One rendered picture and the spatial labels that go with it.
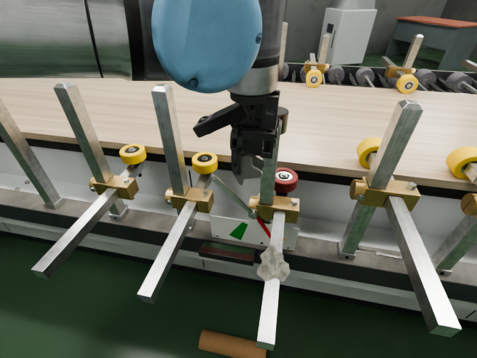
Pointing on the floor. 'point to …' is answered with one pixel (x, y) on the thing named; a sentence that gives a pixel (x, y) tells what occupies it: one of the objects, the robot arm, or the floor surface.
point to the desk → (436, 38)
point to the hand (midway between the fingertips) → (238, 179)
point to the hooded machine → (348, 30)
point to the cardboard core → (230, 345)
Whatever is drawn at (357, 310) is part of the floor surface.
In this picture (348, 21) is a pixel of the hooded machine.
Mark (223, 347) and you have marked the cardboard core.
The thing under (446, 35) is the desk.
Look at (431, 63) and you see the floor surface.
